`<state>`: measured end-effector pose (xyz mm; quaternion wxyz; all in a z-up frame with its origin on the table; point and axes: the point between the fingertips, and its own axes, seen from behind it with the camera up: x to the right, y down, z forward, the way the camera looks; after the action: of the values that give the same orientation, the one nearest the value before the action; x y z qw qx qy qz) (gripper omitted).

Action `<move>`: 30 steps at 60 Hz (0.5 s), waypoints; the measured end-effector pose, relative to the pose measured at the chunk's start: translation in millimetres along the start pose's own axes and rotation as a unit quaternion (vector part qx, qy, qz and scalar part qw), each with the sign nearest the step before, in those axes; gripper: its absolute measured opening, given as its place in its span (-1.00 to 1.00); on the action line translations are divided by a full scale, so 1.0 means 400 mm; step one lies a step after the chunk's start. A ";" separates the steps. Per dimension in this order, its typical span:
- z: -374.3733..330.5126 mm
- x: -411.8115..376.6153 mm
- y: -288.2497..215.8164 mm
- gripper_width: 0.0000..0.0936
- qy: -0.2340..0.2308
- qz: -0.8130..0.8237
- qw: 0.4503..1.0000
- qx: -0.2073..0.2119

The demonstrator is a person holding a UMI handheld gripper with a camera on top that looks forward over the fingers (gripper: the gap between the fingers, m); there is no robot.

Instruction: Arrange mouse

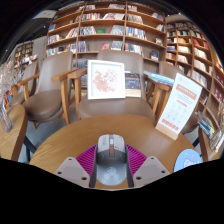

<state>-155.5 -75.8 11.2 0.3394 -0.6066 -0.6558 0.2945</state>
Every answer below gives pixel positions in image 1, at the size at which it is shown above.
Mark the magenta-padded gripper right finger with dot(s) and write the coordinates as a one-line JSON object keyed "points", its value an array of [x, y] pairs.
{"points": [[138, 160]]}

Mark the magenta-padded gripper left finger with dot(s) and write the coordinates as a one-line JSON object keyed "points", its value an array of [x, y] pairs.
{"points": [[85, 160]]}

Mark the grey computer mouse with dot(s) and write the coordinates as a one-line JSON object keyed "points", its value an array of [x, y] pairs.
{"points": [[111, 160]]}

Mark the round light blue mouse pad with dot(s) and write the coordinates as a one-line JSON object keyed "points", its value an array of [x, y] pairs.
{"points": [[188, 161]]}

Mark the tan wooden armchair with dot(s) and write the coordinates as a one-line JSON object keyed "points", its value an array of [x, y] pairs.
{"points": [[43, 105], [113, 108], [29, 71], [191, 121]]}

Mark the white red sign stand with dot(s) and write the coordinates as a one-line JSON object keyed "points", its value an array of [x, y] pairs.
{"points": [[180, 105]]}

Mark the round wooden side table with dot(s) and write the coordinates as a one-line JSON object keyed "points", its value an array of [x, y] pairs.
{"points": [[210, 151], [11, 136]]}

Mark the dark cover book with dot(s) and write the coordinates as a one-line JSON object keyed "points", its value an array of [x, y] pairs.
{"points": [[133, 84]]}

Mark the stack of colourful books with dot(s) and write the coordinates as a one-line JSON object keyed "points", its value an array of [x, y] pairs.
{"points": [[206, 124]]}

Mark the white framed flower picture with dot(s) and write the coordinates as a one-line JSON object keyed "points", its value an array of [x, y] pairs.
{"points": [[106, 80]]}

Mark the blue book stack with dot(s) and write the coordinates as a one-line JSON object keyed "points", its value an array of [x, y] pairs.
{"points": [[160, 78]]}

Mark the glass vase beige flowers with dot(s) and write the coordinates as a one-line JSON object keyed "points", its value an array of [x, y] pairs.
{"points": [[220, 115]]}

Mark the curved wooden bookshelf unit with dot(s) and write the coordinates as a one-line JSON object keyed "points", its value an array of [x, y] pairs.
{"points": [[191, 56]]}

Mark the small distant bookshelf unit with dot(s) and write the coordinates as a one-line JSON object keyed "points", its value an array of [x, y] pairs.
{"points": [[23, 53]]}

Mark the wide wooden bookshelf unit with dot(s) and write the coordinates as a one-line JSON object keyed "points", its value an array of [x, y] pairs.
{"points": [[106, 30]]}

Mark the white hanging sign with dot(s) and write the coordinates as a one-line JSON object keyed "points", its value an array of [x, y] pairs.
{"points": [[45, 14]]}

